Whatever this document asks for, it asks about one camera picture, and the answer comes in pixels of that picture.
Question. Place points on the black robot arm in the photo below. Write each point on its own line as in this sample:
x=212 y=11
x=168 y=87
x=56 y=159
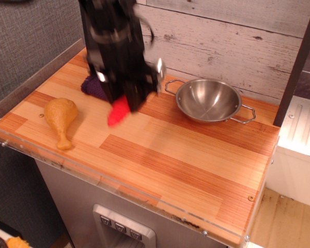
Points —
x=111 y=9

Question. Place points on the clear acrylic edge guard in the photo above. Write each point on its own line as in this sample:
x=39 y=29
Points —
x=207 y=177

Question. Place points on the plastic chicken drumstick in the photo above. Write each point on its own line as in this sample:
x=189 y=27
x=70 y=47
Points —
x=59 y=114

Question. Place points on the white toy sink unit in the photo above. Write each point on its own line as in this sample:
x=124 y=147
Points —
x=289 y=172

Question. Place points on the orange toy food piece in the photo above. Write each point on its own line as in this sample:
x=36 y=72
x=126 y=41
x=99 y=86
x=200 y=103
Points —
x=17 y=242

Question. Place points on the purple towel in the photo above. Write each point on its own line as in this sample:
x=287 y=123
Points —
x=91 y=86

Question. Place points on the ice dispenser button panel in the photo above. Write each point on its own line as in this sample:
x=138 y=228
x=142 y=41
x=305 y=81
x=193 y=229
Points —
x=116 y=230

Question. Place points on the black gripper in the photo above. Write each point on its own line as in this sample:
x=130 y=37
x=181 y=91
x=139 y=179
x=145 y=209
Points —
x=116 y=57

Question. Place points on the dark right support post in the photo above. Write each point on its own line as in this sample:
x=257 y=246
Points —
x=294 y=78

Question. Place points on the silver toy fridge cabinet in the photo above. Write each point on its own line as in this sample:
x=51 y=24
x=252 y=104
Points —
x=75 y=198

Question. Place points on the red handled metal spoon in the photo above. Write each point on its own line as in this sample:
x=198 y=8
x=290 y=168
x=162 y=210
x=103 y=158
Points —
x=120 y=107

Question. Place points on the steel bowl with handles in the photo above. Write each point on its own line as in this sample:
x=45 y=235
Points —
x=207 y=101

